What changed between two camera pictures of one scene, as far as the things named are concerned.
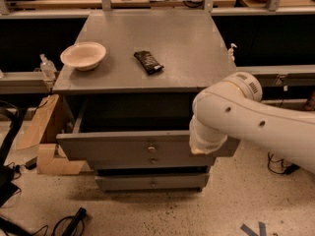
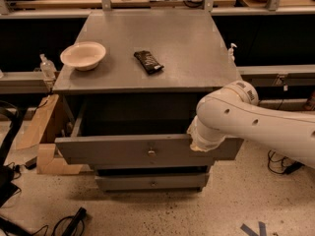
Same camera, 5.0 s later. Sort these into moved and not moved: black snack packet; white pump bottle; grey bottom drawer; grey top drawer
Moved: grey top drawer
Not moved: black snack packet; grey bottom drawer; white pump bottle
